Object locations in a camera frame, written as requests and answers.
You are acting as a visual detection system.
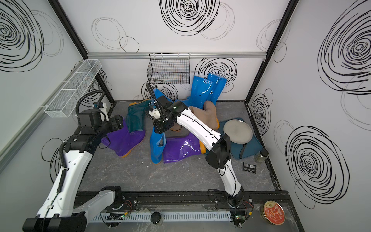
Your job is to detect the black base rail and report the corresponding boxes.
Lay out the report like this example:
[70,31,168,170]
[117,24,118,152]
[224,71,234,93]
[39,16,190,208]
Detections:
[122,190,291,210]

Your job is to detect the purple rain boot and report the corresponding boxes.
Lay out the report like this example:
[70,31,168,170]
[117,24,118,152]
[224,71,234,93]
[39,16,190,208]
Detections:
[101,119,146,157]
[163,132,206,163]

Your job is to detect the black wire basket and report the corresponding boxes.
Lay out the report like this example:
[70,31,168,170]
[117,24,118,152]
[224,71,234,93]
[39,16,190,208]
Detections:
[146,53,190,84]

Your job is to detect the red round tin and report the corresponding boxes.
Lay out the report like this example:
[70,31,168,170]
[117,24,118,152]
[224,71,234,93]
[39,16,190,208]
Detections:
[260,200,286,226]

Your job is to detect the blue rain boot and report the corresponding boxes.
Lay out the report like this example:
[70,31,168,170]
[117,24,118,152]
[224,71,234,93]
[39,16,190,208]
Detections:
[207,73,227,104]
[153,89,174,108]
[150,128,166,164]
[181,76,216,108]

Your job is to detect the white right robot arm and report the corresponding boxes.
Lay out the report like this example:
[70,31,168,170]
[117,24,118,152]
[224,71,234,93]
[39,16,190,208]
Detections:
[153,96,244,208]

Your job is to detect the white slotted cable duct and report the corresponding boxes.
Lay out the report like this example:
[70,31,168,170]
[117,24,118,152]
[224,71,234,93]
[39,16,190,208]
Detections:
[90,211,232,223]

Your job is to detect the black round knob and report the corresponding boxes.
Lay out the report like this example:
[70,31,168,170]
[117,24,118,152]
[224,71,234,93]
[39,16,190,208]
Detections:
[150,212,161,224]

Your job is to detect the beige rain boot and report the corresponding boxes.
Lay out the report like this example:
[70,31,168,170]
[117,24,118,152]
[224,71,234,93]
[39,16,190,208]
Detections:
[170,123,182,132]
[189,101,219,130]

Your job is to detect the small glass jar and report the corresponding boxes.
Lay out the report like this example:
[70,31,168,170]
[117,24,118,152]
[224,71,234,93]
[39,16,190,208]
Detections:
[254,149,269,162]

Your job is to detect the dark green rain boot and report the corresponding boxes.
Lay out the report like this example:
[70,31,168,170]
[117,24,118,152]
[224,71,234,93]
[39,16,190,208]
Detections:
[126,99,152,133]

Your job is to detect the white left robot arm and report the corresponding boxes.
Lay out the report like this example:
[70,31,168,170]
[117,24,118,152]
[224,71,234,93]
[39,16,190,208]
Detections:
[22,90,124,232]

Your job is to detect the grey round plate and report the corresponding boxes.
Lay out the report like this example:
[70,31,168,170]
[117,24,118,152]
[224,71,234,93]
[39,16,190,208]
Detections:
[223,119,253,144]

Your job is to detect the white wire basket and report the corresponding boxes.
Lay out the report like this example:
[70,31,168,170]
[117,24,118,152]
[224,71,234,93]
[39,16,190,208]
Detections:
[44,60,102,118]

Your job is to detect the small black packet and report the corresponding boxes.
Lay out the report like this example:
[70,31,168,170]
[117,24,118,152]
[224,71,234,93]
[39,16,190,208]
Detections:
[243,162,257,174]

